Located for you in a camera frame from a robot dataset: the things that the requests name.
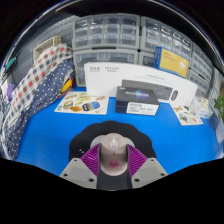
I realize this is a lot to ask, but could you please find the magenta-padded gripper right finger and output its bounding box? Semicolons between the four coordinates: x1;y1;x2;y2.
126;143;169;190

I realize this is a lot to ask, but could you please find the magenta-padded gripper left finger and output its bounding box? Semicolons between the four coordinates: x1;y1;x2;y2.
59;143;103;190

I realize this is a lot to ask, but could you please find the pink computer mouse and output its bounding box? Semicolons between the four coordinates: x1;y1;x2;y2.
99;133;129;176

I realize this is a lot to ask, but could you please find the black scalloped mouse pad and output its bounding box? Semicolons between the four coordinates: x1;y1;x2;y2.
68;120;157;191

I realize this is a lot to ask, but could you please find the small black box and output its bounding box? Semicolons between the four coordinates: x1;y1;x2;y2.
115;85;160;117

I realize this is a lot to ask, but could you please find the navy polka dot cloth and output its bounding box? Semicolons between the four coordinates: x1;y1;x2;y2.
1;59;76;160

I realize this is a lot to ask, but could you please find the white keyboard box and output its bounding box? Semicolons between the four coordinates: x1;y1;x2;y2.
83;62;199;104

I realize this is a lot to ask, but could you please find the red white plaid cloth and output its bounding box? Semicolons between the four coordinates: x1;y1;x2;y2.
9;44;74;116

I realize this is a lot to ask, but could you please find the yellow blue box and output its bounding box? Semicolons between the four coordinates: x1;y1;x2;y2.
154;46;190;79

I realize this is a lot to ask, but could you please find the beige open box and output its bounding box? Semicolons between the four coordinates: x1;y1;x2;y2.
33;35;63;63

